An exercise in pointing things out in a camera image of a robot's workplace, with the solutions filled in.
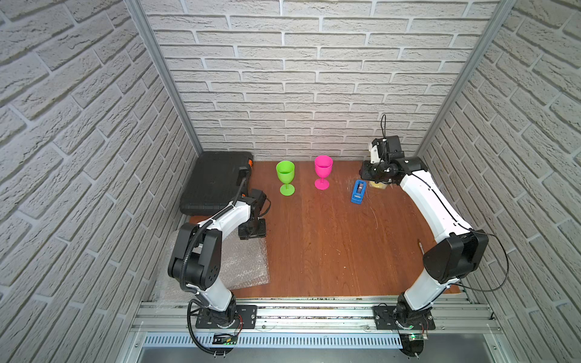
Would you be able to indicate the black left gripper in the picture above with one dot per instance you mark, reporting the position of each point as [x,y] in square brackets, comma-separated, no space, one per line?
[252,229]

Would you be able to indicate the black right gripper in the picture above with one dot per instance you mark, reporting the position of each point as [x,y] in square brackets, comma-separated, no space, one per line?
[365,172]

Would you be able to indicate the pink plastic wine glass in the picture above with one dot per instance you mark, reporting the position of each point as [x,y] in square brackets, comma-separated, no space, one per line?
[323,168]

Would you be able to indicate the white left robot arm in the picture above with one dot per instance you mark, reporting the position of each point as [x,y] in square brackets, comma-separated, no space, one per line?
[196,258]

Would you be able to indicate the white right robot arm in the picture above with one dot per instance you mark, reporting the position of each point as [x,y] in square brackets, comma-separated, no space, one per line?
[459,249]

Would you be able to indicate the green plastic wine glass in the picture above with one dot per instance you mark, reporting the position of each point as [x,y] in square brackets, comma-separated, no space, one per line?
[286,173]

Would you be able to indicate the blue tape dispenser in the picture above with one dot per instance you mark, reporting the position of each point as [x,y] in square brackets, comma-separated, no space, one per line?
[359,191]

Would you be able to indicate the black plastic tool case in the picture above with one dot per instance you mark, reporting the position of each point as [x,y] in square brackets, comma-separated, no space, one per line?
[214,181]

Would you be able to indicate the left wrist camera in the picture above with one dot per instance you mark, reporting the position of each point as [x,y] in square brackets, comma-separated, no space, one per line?
[258,197]

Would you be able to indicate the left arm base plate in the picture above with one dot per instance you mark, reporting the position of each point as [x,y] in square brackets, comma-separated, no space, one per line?
[227,316]

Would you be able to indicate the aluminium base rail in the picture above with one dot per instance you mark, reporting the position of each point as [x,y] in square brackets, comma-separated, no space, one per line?
[350,323]

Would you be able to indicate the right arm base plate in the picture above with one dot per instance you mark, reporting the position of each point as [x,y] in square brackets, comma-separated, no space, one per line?
[401,318]

